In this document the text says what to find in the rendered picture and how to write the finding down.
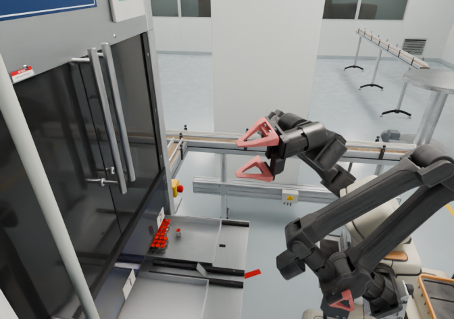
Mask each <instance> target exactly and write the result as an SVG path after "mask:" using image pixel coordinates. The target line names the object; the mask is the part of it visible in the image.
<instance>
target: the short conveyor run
mask: <svg viewBox="0 0 454 319"><path fill-rule="evenodd" d="M174 140H175V139H174V137H173V139H172V140H171V141H170V143H169V145H168V155H169V162H170V173H171V179H175V177H176V175H177V173H178V171H179V169H180V167H181V165H182V163H183V161H184V159H185V157H186V155H187V153H188V146H187V142H183V143H182V141H183V138H181V140H180V142H174Z"/></svg>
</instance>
